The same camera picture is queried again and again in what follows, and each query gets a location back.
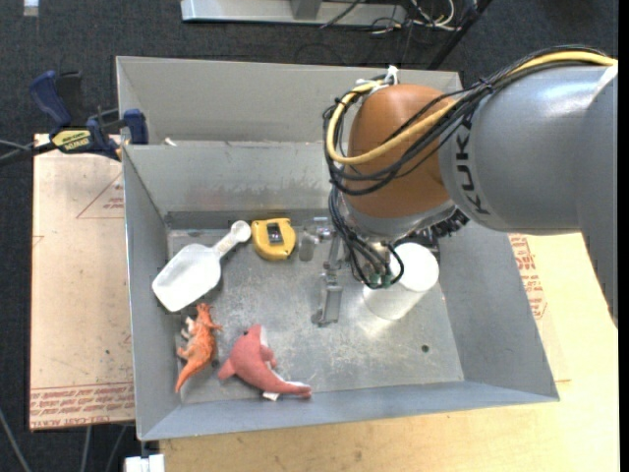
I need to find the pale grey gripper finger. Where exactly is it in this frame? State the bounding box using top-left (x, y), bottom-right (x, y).
top-left (297, 216), bottom-right (336, 264)
top-left (310, 271), bottom-right (345, 327)

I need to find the yellow tape measure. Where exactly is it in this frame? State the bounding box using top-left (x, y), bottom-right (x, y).
top-left (250, 216), bottom-right (298, 263)

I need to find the white plastic cup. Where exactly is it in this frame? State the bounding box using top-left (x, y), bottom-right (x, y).
top-left (362, 241), bottom-right (440, 322)

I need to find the grey metal bin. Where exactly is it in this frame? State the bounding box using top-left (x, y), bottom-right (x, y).
top-left (115, 55), bottom-right (560, 443)

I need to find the pink plush shark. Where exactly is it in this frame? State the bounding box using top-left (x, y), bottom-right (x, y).
top-left (216, 324), bottom-right (314, 403)

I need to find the white plastic scoop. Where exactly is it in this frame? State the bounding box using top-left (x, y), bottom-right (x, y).
top-left (151, 219), bottom-right (253, 313)

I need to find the orange toy dinosaur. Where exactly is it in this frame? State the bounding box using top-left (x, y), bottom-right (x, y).
top-left (174, 302), bottom-right (224, 394)

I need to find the brown cardboard board red print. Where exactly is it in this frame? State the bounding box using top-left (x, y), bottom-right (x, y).
top-left (29, 133), bottom-right (549, 432)

